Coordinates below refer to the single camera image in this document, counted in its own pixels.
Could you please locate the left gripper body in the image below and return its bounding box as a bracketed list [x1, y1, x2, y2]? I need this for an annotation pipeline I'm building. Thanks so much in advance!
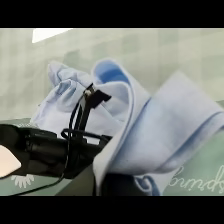
[20, 127, 113, 180]

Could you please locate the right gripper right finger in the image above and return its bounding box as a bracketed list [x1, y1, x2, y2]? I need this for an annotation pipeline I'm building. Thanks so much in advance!
[100, 172, 143, 197]

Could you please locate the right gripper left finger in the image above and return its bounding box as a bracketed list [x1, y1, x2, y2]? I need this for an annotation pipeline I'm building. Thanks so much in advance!
[55, 163, 98, 197]

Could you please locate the light blue shirt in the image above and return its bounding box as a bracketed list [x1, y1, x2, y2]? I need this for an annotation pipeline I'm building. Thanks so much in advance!
[30, 58, 224, 197]

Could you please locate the black cable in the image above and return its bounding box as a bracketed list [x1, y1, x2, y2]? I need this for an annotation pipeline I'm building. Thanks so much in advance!
[9, 99, 84, 197]

